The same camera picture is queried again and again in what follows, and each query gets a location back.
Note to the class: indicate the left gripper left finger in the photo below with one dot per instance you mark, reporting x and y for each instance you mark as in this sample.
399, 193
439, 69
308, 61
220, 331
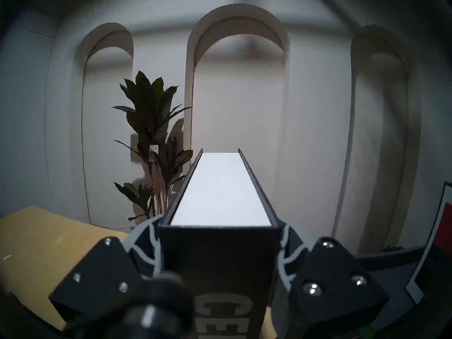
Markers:
95, 278

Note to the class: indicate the tall dark green plant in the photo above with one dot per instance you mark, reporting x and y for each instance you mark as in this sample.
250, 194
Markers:
152, 130

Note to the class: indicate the black Century book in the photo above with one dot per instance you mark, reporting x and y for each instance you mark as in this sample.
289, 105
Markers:
220, 200

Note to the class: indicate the black Crime and Punishment book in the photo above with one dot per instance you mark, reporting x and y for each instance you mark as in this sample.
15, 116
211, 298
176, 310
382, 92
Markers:
438, 250

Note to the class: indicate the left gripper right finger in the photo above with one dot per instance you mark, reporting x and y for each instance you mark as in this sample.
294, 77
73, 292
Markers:
335, 289

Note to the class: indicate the black metal utility cart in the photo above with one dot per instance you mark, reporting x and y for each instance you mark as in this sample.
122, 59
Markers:
392, 271

